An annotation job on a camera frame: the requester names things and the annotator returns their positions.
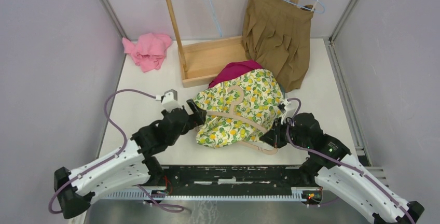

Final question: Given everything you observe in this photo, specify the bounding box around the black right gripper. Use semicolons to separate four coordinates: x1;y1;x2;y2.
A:
260;116;310;149

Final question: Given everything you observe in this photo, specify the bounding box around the beige wooden hanger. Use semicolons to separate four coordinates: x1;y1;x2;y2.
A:
207;86;279;156

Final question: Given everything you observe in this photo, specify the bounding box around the yellow patterned cloth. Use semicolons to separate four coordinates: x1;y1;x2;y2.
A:
193;69;284;148

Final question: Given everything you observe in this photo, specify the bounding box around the wooden clothes rack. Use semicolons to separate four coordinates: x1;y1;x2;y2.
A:
166;0;306;88

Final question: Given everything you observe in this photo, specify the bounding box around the magenta cloth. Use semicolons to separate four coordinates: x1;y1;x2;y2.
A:
208;60;263;88

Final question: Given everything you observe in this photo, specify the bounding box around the brown skirt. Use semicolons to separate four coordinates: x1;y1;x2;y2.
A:
242;0;314;92

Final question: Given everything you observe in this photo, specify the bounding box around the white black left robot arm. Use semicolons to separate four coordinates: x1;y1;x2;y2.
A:
53;100;207;219

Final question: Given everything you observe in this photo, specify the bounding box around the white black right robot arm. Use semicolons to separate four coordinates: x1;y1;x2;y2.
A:
260;113;425;223

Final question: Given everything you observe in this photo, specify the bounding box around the teal plastic basket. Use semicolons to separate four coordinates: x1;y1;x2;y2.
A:
278;83;286;98

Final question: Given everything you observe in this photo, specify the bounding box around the pink crumpled cloth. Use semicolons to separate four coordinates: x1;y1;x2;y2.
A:
122;33;173;73

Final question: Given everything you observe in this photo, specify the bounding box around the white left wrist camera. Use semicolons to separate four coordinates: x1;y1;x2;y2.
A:
155;89;183;113

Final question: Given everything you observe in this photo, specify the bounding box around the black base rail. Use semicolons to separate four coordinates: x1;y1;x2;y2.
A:
145;165;318;197

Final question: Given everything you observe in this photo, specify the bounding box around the white slotted cable duct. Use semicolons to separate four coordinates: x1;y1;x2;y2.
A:
103;187;319;202

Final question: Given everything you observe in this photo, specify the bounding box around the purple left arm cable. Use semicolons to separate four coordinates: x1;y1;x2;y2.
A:
48;89;186;215

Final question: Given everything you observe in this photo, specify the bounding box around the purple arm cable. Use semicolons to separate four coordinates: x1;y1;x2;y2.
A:
48;89;186;215
285;97;417;224

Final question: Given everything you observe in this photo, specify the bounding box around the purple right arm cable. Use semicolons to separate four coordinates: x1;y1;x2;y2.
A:
285;97;417;224

